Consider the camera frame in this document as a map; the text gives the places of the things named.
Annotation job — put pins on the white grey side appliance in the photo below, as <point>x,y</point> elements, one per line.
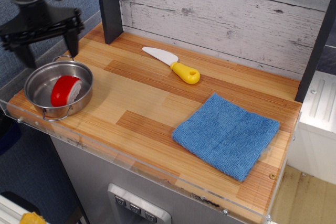
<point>312,150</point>

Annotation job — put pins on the silver toy fridge cabinet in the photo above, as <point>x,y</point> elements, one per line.
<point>164,174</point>

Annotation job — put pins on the red and white toy object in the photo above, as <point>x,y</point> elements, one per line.
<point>65,90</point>

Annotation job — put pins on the dark grey right post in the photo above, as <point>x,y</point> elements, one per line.
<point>316,52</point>

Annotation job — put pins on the clear acrylic guard rail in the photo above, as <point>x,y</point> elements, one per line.
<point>144,86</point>

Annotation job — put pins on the dark grey left post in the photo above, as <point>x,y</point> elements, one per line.
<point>111,19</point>

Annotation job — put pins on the silver ice dispenser panel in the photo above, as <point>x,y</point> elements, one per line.
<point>130,208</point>

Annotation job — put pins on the stainless steel pot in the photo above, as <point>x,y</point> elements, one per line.
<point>39,85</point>

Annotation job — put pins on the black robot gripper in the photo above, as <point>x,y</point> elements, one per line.
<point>40,21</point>

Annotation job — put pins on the yellow handled white toy knife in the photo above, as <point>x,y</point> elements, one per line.
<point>187,74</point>

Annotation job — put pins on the folded blue cloth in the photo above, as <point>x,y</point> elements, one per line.
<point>226,136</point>

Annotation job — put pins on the yellow object bottom left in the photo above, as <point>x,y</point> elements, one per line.
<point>32,218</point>

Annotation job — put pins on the dark grey post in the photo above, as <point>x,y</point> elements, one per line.
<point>316,52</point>
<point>111,19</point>

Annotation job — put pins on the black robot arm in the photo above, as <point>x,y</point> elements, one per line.
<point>38,21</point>

